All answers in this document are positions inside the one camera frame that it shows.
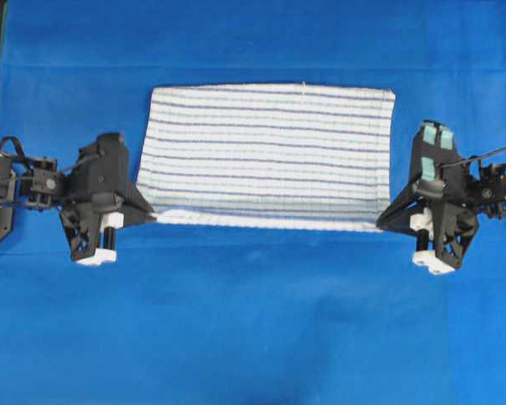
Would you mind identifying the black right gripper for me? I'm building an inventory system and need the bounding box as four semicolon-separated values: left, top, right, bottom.
375;121;478;275

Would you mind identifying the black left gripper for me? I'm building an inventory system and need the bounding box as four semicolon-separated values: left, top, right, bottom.
59;132;157;266

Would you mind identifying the white blue-striped towel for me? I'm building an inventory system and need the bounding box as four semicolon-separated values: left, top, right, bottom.
137;83;396;232

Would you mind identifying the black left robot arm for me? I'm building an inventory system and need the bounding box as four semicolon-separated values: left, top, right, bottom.
0;132;157;266

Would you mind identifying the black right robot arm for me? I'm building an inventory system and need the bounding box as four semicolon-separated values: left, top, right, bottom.
376;121;506;275

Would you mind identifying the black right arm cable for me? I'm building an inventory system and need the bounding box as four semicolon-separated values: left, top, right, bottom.
440;142;506;172

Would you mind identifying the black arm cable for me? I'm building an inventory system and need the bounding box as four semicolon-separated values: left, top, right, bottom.
0;134;30;170
440;142;506;172

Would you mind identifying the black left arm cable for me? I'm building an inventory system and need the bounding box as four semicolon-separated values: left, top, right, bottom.
0;134;30;170

